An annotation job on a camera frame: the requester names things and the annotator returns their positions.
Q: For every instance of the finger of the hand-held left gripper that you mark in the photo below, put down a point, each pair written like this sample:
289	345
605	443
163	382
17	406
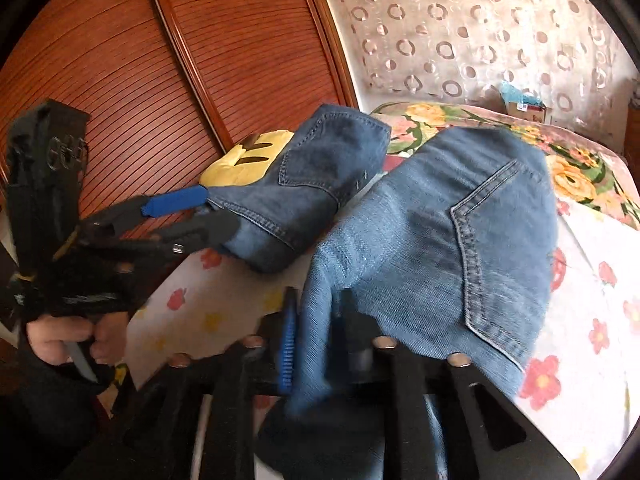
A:
200	232
172	201

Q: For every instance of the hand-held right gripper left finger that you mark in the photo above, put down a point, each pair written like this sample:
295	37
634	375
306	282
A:
287	345

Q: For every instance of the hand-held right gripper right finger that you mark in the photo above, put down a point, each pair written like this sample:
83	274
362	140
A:
362	355

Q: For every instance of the person's left hand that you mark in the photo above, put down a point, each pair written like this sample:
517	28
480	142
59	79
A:
50	342

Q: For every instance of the sheer curtain with circles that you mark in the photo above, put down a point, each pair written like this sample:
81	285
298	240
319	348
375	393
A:
475	25

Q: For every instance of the small cardboard box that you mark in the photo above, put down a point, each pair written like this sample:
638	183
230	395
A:
532	110

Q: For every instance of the blue denim pants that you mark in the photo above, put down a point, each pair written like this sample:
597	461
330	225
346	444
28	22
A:
425	260

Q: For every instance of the wooden slatted wardrobe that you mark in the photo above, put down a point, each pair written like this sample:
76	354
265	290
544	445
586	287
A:
175	60

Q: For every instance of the yellow pillow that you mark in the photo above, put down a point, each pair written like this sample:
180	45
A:
230	165

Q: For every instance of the floral blanket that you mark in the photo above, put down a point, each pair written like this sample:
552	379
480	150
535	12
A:
575	170

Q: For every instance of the white flower print bed sheet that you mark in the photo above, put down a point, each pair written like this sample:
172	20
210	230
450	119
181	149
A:
590	320

